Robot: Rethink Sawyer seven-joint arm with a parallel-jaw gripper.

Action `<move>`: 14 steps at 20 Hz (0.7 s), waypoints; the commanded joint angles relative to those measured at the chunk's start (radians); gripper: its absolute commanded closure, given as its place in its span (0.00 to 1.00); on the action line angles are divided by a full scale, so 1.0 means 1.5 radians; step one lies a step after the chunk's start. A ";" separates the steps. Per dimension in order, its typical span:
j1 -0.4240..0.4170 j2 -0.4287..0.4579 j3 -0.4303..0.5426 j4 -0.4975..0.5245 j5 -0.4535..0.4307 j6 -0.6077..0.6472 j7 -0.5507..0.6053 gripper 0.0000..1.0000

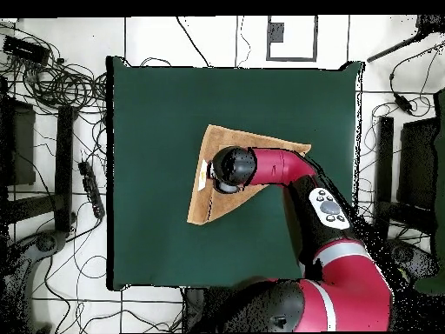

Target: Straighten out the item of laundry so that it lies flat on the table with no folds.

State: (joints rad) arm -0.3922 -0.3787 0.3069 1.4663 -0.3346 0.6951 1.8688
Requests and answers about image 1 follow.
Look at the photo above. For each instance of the black stand base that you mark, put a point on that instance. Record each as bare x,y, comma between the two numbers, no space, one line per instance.
45,242
410,255

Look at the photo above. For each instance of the orange terry towel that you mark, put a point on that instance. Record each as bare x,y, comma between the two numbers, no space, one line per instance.
222,205

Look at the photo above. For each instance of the black electronics box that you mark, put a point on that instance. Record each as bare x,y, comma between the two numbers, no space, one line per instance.
26,50

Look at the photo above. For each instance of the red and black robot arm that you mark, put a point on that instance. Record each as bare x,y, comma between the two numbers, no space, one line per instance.
285,167

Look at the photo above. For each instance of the black stand bar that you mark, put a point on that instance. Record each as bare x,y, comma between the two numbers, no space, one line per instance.
385,139
64,167

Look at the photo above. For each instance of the dark green tablecloth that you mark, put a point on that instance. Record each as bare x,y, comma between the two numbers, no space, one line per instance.
146,104

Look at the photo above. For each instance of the black equipment case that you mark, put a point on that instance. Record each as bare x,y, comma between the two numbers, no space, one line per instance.
22,146
417,156

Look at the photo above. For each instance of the black power adapter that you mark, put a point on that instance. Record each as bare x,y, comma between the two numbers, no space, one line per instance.
403,103

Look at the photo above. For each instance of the black power strip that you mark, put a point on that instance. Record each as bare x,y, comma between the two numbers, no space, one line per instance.
91,188

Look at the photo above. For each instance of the grey square floor frame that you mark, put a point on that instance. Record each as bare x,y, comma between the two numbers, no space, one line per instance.
276,33

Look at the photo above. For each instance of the black tripod pole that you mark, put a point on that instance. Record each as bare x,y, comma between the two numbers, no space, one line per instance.
393,48

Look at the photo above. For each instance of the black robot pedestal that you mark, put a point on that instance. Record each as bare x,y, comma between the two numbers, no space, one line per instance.
193,309

